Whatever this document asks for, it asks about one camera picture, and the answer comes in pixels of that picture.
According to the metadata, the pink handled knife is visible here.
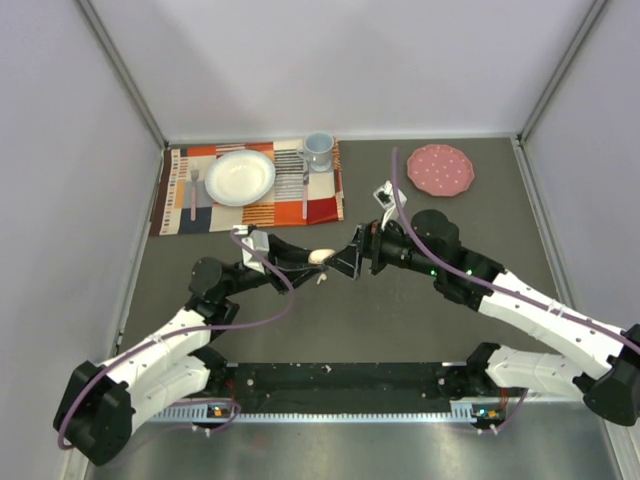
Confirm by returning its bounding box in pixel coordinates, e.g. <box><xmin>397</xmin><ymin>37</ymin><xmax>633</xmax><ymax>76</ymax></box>
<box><xmin>302</xmin><ymin>165</ymin><xmax>310</xmax><ymax>220</ymax></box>

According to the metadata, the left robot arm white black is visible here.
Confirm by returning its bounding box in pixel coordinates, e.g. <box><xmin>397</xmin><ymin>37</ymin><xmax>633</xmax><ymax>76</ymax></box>
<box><xmin>53</xmin><ymin>229</ymin><xmax>334</xmax><ymax>466</ymax></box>

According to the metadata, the white bowl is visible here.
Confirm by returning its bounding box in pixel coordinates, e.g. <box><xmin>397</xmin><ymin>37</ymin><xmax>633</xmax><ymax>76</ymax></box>
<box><xmin>204</xmin><ymin>150</ymin><xmax>276</xmax><ymax>207</ymax></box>

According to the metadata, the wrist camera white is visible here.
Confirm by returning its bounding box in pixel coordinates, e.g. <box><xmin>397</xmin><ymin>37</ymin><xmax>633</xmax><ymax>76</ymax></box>
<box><xmin>373</xmin><ymin>180</ymin><xmax>399</xmax><ymax>230</ymax></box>
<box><xmin>230</xmin><ymin>225</ymin><xmax>270</xmax><ymax>274</ymax></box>

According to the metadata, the beige earbud case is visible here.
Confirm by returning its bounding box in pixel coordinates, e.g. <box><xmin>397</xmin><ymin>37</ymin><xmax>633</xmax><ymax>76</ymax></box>
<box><xmin>308</xmin><ymin>249</ymin><xmax>335</xmax><ymax>265</ymax></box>

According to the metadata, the patterned orange placemat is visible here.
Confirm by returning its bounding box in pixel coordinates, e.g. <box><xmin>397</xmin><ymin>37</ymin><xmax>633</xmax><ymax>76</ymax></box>
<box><xmin>149</xmin><ymin>139</ymin><xmax>344</xmax><ymax>236</ymax></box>

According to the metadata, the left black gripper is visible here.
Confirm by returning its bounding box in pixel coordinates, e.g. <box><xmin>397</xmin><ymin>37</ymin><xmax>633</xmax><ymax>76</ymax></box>
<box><xmin>221</xmin><ymin>235</ymin><xmax>328</xmax><ymax>299</ymax></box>

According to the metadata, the grey cable duct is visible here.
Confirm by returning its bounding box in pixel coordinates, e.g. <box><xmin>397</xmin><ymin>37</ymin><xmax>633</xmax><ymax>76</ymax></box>
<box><xmin>149</xmin><ymin>401</ymin><xmax>506</xmax><ymax>428</ymax></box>

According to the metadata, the pink dotted plate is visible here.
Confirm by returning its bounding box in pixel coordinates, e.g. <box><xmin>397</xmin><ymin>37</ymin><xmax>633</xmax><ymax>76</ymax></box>
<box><xmin>407</xmin><ymin>144</ymin><xmax>475</xmax><ymax>197</ymax></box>

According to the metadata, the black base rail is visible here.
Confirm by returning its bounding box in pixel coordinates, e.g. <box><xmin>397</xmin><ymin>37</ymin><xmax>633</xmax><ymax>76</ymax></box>
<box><xmin>211</xmin><ymin>363</ymin><xmax>485</xmax><ymax>413</ymax></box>

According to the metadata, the light blue mug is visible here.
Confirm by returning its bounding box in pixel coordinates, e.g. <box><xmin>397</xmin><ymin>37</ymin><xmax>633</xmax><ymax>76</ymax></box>
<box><xmin>297</xmin><ymin>132</ymin><xmax>335</xmax><ymax>172</ymax></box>

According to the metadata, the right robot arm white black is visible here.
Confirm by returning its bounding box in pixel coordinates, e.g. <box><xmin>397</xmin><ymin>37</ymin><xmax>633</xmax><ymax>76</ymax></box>
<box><xmin>324</xmin><ymin>210</ymin><xmax>639</xmax><ymax>426</ymax></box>

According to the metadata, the pink handled fork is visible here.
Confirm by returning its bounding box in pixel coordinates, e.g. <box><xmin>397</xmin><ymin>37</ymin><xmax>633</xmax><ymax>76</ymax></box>
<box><xmin>190</xmin><ymin>163</ymin><xmax>199</xmax><ymax>222</ymax></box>

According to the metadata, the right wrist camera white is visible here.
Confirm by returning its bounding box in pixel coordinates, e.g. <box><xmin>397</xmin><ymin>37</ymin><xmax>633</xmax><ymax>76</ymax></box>
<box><xmin>373</xmin><ymin>180</ymin><xmax>399</xmax><ymax>230</ymax></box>

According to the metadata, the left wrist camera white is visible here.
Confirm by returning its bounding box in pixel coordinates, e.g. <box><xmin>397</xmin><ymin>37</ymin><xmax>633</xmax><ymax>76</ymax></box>
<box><xmin>230</xmin><ymin>225</ymin><xmax>270</xmax><ymax>274</ymax></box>

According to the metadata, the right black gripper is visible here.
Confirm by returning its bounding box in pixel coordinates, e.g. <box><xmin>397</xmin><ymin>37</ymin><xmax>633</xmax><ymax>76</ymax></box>
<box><xmin>325</xmin><ymin>211</ymin><xmax>441</xmax><ymax>280</ymax></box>

